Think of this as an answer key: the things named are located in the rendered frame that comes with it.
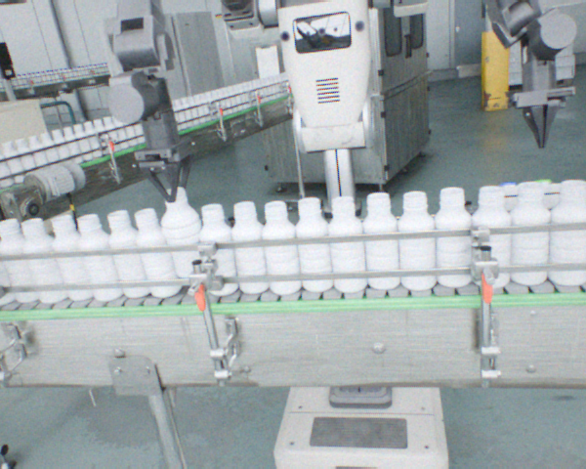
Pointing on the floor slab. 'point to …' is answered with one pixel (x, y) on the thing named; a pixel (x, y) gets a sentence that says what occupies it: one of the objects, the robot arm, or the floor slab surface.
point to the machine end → (398, 143)
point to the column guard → (494, 73)
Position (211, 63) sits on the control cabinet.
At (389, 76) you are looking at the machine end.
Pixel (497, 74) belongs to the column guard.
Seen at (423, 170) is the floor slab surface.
